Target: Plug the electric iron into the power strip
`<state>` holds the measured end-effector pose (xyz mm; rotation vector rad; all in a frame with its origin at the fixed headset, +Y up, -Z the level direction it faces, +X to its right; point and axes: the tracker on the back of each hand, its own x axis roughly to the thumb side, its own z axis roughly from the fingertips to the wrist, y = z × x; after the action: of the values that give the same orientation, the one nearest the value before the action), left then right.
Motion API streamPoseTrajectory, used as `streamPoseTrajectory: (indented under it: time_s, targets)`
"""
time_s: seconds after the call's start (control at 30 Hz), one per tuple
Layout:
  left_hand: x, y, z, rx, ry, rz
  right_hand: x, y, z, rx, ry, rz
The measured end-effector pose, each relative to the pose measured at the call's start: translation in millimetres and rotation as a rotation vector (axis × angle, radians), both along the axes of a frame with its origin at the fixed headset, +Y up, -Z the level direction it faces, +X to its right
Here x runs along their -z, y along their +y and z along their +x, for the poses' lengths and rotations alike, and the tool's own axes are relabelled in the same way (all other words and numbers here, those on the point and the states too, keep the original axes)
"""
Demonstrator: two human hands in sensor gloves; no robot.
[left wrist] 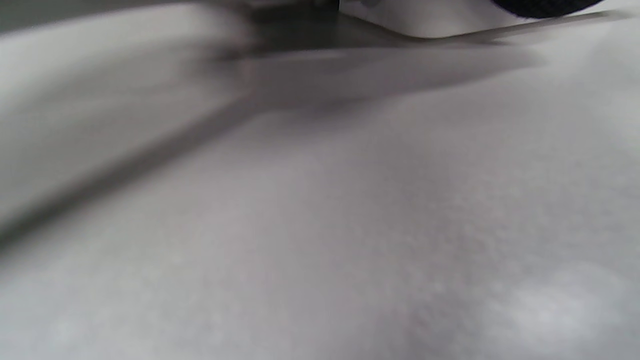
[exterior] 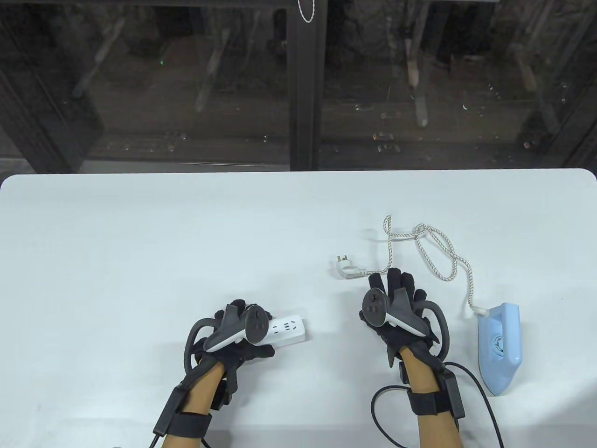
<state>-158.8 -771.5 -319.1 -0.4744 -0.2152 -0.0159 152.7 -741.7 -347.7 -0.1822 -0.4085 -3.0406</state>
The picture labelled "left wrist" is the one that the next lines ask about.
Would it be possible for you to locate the white cloth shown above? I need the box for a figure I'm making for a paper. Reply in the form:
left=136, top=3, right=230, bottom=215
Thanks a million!
left=0, top=2, right=640, bottom=360

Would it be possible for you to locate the white box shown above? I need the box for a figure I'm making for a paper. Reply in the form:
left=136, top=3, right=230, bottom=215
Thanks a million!
left=339, top=0, right=623, bottom=41

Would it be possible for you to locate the black round object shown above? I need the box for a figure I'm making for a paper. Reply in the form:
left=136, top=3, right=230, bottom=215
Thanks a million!
left=491, top=0, right=607, bottom=20

